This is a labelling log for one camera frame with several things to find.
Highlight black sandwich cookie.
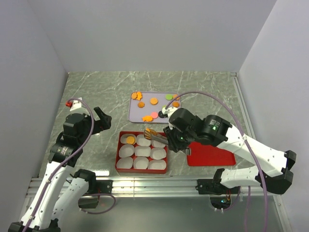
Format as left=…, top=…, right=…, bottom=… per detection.
left=158, top=111, right=168, bottom=118

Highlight orange dotted round cookie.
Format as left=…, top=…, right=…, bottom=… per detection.
left=126, top=136, right=136, bottom=145

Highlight orange fish cookie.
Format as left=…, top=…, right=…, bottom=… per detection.
left=146, top=128, right=157, bottom=135
left=142, top=115, right=153, bottom=122

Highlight metal tongs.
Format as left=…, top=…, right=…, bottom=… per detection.
left=143, top=129, right=191, bottom=156

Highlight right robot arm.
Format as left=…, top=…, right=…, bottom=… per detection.
left=162, top=107, right=296, bottom=195

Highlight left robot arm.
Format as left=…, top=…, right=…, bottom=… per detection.
left=8, top=107, right=112, bottom=232

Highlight white paper cup top left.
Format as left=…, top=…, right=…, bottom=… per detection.
left=120, top=134, right=136, bottom=144

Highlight white paper cup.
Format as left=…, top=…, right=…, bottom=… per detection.
left=116, top=157, right=133, bottom=169
left=133, top=157, right=149, bottom=170
left=134, top=146, right=151, bottom=157
left=136, top=134, right=151, bottom=146
left=150, top=147, right=167, bottom=160
left=148, top=159, right=167, bottom=170
left=120, top=134, right=136, bottom=144
left=151, top=140, right=166, bottom=148
left=118, top=144, right=135, bottom=158

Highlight red box lid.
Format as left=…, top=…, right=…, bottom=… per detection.
left=187, top=142, right=236, bottom=167

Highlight white paper cup top right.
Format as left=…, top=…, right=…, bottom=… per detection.
left=151, top=140, right=166, bottom=148

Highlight pink macaron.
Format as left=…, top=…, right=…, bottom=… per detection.
left=150, top=112, right=158, bottom=119

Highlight green macaron upper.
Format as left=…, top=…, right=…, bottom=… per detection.
left=165, top=94, right=173, bottom=101

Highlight white paper cup middle left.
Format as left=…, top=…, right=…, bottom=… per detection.
left=118, top=144, right=135, bottom=158

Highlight white paper cup middle right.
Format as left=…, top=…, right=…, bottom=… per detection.
left=150, top=147, right=167, bottom=160

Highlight orange round sandwich cookie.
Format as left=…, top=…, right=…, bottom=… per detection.
left=150, top=98, right=158, bottom=105

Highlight white paper cup top middle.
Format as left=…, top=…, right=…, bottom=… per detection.
left=136, top=134, right=151, bottom=146

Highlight lavender tray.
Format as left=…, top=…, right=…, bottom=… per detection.
left=128, top=91, right=178, bottom=123

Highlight red box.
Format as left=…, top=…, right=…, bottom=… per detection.
left=115, top=131, right=168, bottom=174

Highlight orange fish cookie corner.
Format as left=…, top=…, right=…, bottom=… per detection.
left=135, top=92, right=142, bottom=101

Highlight white paper cup centre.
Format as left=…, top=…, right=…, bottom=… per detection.
left=134, top=146, right=151, bottom=157

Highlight white paper cup bottom left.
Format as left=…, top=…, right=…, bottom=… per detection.
left=116, top=157, right=133, bottom=169

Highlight white paper cup bottom right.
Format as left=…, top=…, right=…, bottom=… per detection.
left=148, top=159, right=167, bottom=170

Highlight white paper cup bottom middle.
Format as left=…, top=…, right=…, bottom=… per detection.
left=133, top=157, right=149, bottom=170

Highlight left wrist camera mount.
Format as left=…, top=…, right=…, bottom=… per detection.
left=65, top=100, right=85, bottom=114

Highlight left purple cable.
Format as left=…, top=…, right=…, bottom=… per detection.
left=18, top=97, right=116, bottom=232

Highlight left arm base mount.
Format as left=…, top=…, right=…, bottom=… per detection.
left=78, top=180, right=113, bottom=209

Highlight aluminium rail frame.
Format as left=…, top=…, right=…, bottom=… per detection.
left=26, top=72, right=263, bottom=199

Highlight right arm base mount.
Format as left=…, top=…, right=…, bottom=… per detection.
left=195, top=179, right=241, bottom=213

